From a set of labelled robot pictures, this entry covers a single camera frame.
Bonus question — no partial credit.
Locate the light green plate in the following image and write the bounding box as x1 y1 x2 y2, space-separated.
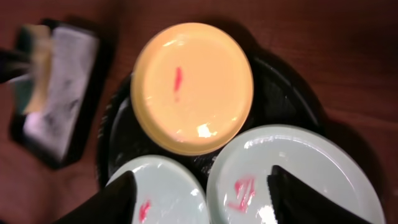
206 125 386 223
108 155 210 224

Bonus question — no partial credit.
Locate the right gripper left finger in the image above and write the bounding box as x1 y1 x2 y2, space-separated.
54 171 137 224

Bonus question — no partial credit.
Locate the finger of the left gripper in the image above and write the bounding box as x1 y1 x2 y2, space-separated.
1 49 31 83

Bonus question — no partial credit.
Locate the black round tray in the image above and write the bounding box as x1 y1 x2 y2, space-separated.
96 52 324 188

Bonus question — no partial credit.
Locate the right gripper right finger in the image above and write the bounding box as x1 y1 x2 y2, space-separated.
267 165 370 224

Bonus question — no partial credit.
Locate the green yellow sponge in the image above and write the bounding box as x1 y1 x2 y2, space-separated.
14 24 53 114

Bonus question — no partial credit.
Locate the yellow plate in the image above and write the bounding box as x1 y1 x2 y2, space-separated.
131 22 254 156

